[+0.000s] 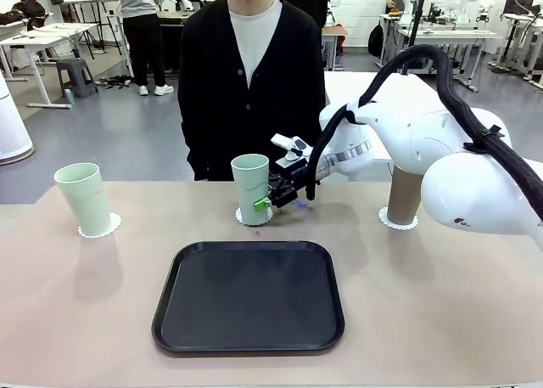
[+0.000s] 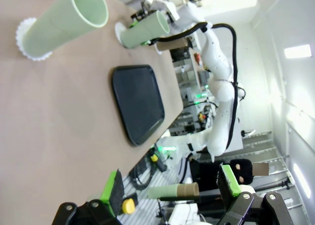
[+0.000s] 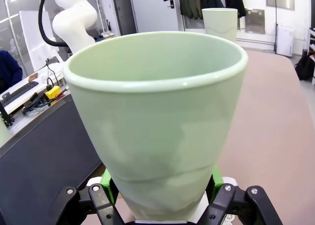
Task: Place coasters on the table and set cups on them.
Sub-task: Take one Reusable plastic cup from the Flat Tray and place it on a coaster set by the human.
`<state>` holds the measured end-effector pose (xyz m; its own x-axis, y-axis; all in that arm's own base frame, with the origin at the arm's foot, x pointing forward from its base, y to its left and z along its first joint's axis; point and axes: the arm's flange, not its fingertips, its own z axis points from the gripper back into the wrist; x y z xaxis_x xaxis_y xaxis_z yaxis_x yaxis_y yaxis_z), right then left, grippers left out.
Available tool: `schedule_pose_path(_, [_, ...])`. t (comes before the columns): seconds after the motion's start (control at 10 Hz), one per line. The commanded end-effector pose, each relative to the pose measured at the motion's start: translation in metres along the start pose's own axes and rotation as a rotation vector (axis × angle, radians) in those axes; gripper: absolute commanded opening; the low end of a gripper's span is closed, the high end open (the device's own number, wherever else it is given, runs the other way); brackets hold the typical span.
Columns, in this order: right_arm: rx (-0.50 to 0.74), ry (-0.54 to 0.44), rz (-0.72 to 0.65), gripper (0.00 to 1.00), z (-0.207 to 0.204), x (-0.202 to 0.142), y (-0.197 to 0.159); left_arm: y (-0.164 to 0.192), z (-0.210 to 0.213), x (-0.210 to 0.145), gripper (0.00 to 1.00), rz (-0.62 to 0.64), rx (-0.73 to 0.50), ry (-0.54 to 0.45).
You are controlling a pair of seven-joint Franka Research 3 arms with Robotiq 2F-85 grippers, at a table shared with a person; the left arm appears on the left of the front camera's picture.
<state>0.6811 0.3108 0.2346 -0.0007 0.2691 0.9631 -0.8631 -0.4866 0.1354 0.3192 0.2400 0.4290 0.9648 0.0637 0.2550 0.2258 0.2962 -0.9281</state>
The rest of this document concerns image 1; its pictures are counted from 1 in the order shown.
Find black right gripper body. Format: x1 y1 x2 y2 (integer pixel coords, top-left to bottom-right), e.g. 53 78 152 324
271 157 317 209

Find slim light green cup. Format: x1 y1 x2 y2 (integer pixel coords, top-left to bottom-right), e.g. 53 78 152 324
230 153 271 228

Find white scalloped paper coaster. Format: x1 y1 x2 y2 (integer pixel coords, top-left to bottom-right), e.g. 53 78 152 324
378 206 420 232
77 211 123 239
235 206 275 228

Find brown cup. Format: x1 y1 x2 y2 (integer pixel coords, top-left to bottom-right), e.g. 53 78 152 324
388 166 423 227

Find wide light green cup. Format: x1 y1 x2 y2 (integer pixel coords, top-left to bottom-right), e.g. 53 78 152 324
53 162 112 238

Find person's left forearm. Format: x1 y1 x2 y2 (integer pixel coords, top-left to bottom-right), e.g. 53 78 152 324
296 94 327 151

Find person's right forearm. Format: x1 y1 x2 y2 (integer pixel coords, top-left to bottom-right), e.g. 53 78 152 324
177 98 213 182

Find large white table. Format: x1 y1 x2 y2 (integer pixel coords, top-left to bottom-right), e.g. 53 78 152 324
324 71 446 109

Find black plastic tray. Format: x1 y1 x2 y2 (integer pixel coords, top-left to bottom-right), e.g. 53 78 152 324
151 241 345 358

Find person in black cardigan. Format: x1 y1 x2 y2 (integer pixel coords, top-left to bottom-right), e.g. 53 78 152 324
176 0 327 182

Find small wooden-top table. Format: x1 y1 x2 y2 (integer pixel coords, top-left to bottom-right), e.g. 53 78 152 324
322 25 349 71

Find black backpack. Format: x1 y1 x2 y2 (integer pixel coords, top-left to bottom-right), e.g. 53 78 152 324
367 22 385 60

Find person in grey hoodie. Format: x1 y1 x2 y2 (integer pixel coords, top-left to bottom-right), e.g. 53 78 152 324
110 0 175 97

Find black stand pole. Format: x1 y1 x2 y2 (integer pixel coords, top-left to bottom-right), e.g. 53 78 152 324
400 0 429 76

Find long white lab desk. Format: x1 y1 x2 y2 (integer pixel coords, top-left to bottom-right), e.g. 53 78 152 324
377 13 504 93

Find grey plastic stool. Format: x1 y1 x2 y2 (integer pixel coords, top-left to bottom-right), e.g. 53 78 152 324
56 59 99 100

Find white cylindrical air purifier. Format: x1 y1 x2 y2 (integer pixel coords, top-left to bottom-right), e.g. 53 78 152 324
0 71 35 166

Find white desk with monitor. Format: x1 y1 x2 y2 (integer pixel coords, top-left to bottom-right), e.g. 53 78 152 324
500 12 543 83

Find black monitor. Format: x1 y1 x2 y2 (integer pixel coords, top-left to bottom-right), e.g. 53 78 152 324
507 0 535 16

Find white desk with curved parts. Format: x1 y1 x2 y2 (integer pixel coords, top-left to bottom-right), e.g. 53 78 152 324
0 21 98 109

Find black bag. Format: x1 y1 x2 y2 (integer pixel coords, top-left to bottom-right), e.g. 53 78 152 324
0 0 47 26

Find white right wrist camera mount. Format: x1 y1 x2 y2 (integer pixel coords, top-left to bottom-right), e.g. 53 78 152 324
270 133 314 165

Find black braided cable sleeve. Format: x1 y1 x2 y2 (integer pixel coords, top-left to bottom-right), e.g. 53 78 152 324
305 43 543 224

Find black straps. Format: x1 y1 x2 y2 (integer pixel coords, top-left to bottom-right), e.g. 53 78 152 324
98 76 133 90

